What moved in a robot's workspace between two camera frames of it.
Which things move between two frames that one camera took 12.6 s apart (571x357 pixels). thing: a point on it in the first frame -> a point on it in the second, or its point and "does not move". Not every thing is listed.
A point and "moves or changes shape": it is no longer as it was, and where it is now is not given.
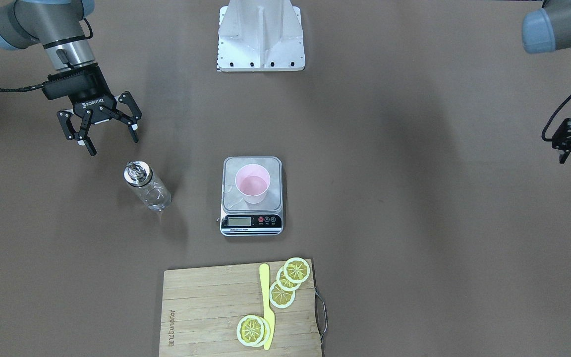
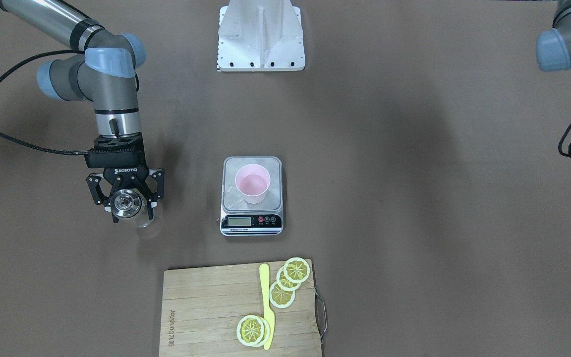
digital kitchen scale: [252, 201] does not move
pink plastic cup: [253, 181] does not move
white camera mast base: [260, 35] does not move
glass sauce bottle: [152, 191] moves or changes shape
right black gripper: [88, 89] -> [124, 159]
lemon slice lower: [280, 297] does not move
